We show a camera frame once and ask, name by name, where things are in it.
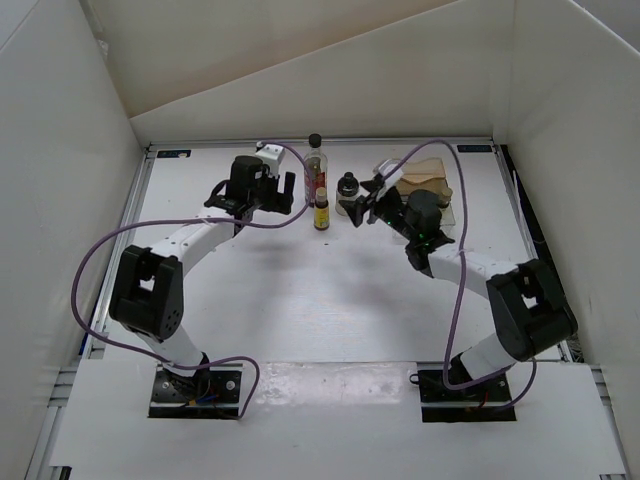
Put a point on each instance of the white powder shaker jar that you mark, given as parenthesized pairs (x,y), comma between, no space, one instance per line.
(347,190)

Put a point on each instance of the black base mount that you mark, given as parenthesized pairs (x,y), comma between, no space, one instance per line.
(212,395)
(484,403)

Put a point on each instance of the clear tiered organizer rack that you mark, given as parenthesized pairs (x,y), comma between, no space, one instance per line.
(427,174)

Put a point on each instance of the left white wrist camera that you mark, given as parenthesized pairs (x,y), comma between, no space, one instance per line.
(270,153)

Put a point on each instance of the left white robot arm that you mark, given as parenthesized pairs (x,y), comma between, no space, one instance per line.
(148,294)

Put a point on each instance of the left blue table sticker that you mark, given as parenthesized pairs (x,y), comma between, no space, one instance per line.
(173,154)

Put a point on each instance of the tall dark sauce bottle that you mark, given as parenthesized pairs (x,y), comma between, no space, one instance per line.
(316,168)

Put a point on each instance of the blue table sticker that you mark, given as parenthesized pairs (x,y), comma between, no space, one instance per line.
(475,148)
(173,154)

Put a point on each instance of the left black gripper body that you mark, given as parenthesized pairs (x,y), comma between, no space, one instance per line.
(266,197)

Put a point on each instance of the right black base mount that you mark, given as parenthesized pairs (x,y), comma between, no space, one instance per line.
(484,403)

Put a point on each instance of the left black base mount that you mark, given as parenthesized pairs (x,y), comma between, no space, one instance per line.
(212,395)

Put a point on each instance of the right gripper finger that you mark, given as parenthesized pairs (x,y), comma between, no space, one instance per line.
(356,209)
(372,187)

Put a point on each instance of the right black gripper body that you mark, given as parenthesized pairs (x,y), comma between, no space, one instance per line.
(390,211)

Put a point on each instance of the right blue table sticker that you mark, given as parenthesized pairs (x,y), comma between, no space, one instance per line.
(475,148)

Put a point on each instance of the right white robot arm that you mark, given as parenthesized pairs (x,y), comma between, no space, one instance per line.
(529,309)

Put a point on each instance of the small yellow label bottle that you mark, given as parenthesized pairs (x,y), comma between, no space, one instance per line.
(321,209)

